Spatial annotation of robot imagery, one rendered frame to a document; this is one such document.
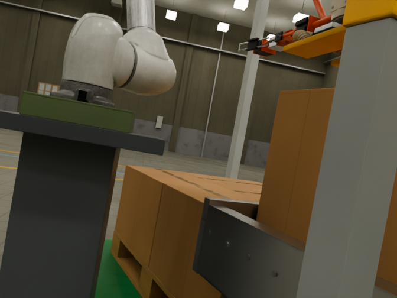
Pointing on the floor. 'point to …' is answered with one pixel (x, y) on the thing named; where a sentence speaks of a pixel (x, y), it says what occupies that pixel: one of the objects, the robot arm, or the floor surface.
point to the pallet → (149, 278)
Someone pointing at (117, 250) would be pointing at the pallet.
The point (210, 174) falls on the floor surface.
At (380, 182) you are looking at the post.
